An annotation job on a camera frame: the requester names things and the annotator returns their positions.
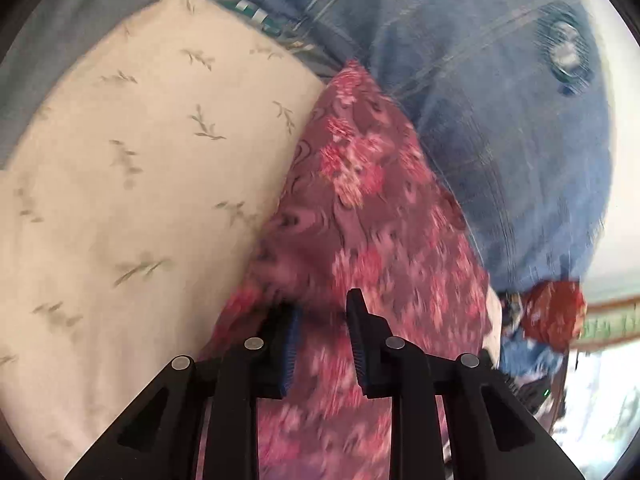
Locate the green patterned cloth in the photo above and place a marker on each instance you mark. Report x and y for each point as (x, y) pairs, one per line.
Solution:
(272, 25)

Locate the grey striped blanket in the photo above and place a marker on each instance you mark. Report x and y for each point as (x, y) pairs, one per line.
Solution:
(75, 35)

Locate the cream leaf-print pillow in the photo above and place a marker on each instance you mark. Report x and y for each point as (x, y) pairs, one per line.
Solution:
(150, 185)

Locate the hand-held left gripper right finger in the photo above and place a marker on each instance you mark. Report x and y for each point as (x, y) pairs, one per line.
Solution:
(356, 355)

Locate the blue denim cloth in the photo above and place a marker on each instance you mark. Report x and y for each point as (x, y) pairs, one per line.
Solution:
(525, 355)

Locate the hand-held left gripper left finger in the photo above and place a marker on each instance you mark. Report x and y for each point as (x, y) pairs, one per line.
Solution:
(291, 352)

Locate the red plastic bag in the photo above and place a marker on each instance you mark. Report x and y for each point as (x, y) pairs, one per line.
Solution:
(552, 315)

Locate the pink floral cloth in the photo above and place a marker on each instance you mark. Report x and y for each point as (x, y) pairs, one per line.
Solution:
(360, 210)

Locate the blue plaid blanket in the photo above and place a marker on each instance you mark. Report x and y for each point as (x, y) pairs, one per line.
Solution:
(475, 110)

